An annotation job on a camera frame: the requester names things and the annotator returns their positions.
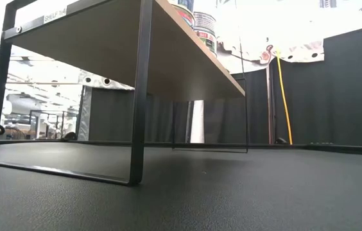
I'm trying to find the thin black rod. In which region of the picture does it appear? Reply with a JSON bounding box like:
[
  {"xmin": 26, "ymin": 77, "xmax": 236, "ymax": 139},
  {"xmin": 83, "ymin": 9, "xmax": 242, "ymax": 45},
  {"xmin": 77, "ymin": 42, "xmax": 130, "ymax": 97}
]
[{"xmin": 234, "ymin": 0, "xmax": 246, "ymax": 78}]

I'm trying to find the curtain stand pole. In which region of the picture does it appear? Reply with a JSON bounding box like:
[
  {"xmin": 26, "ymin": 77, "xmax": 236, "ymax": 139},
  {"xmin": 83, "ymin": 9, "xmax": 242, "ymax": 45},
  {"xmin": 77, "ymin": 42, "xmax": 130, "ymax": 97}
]
[{"xmin": 265, "ymin": 62, "xmax": 288, "ymax": 145}]

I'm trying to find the grommeted tarp sheet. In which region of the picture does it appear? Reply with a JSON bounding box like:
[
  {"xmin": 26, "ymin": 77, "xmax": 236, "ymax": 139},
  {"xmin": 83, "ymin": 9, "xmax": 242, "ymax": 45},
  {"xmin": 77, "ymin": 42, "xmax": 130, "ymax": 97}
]
[
  {"xmin": 218, "ymin": 30, "xmax": 325, "ymax": 75},
  {"xmin": 77, "ymin": 69, "xmax": 136, "ymax": 129}
]

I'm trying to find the yellow cable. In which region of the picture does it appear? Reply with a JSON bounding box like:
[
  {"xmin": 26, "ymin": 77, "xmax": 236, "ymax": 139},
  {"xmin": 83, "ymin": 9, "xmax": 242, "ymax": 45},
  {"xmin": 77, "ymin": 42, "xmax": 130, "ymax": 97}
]
[{"xmin": 275, "ymin": 47, "xmax": 294, "ymax": 146}]

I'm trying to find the black curtain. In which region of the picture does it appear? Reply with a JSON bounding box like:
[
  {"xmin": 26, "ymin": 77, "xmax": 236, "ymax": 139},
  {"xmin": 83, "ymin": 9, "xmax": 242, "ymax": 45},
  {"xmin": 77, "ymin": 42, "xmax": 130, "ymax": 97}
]
[
  {"xmin": 89, "ymin": 86, "xmax": 191, "ymax": 144},
  {"xmin": 273, "ymin": 21, "xmax": 362, "ymax": 148},
  {"xmin": 203, "ymin": 67, "xmax": 270, "ymax": 144}
]

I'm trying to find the black table frame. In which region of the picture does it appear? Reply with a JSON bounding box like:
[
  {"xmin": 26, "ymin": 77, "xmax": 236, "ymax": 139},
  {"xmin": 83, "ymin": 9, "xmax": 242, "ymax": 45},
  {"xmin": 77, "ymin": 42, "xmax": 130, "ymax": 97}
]
[{"xmin": 0, "ymin": 137, "xmax": 362, "ymax": 158}]

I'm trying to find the brown wooden workbench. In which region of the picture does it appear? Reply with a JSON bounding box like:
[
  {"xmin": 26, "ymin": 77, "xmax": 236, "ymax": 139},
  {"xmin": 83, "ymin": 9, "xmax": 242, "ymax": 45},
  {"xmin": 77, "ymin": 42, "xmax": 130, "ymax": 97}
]
[{"xmin": 0, "ymin": 127, "xmax": 63, "ymax": 141}]

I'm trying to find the blue-label tuna can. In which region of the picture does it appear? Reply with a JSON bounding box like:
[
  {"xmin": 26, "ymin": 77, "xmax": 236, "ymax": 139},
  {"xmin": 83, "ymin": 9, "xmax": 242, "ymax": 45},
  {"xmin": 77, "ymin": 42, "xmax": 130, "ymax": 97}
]
[
  {"xmin": 171, "ymin": 5, "xmax": 196, "ymax": 28},
  {"xmin": 176, "ymin": 0, "xmax": 195, "ymax": 10}
]

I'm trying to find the wooden shelf riser black frame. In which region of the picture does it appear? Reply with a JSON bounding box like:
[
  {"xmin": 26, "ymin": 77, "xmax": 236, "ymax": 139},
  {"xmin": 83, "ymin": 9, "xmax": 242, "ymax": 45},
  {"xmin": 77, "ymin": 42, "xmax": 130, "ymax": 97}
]
[{"xmin": 0, "ymin": 0, "xmax": 248, "ymax": 187}]

